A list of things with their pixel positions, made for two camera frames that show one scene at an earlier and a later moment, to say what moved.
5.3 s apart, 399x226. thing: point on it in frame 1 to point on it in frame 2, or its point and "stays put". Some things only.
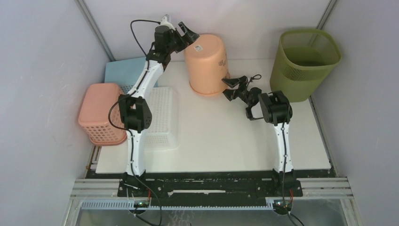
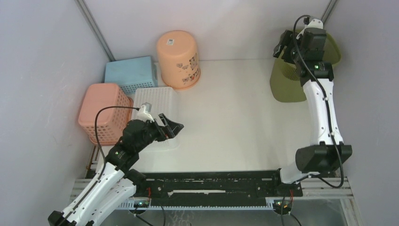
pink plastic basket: [100, 116] stays put
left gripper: [189, 37] to [171, 129]
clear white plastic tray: [163, 133] stays put
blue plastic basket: [125, 72] stays put
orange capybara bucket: [207, 65] to [178, 59]
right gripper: [231, 94] to [284, 41]
